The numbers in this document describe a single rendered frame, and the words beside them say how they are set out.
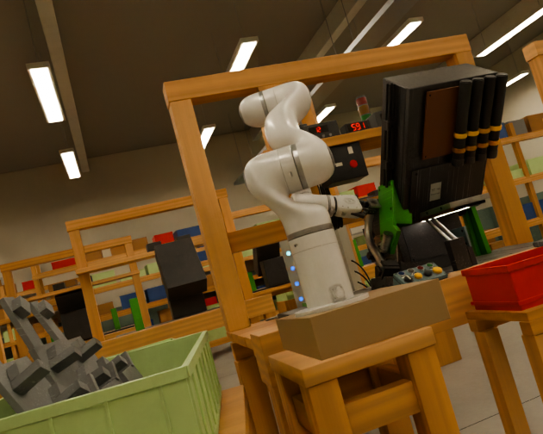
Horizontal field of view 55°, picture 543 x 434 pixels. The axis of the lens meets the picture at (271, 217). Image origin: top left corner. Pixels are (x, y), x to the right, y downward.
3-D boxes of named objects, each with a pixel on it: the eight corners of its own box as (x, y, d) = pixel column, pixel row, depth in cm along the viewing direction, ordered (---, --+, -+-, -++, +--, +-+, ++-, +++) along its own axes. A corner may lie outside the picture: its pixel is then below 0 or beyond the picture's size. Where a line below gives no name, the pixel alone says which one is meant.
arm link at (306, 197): (319, 212, 201) (327, 220, 192) (286, 211, 198) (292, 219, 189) (322, 191, 198) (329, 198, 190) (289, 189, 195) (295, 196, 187)
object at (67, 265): (251, 346, 857) (216, 217, 881) (59, 406, 764) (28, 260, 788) (243, 344, 909) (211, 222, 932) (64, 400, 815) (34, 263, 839)
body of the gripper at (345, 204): (336, 205, 189) (365, 207, 192) (328, 190, 197) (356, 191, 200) (331, 222, 193) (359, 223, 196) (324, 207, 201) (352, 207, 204)
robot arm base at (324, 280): (382, 294, 122) (358, 219, 124) (308, 316, 116) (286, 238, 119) (351, 298, 140) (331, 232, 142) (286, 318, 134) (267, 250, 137)
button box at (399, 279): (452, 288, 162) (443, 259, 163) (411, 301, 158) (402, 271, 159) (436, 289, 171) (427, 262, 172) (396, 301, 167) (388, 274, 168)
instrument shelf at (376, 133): (455, 120, 230) (452, 111, 230) (265, 159, 206) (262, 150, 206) (427, 137, 253) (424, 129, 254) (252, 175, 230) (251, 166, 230)
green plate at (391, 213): (415, 236, 187) (411, 180, 191) (393, 236, 185) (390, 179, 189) (400, 240, 198) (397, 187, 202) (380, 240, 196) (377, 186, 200)
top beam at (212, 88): (471, 50, 253) (466, 33, 254) (168, 102, 213) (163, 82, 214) (461, 58, 261) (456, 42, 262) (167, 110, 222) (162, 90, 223)
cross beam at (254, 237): (485, 188, 251) (479, 170, 252) (229, 254, 217) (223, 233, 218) (479, 190, 256) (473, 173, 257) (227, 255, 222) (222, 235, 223)
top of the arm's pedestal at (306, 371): (437, 344, 116) (432, 325, 116) (305, 388, 107) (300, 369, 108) (377, 336, 146) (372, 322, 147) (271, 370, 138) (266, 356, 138)
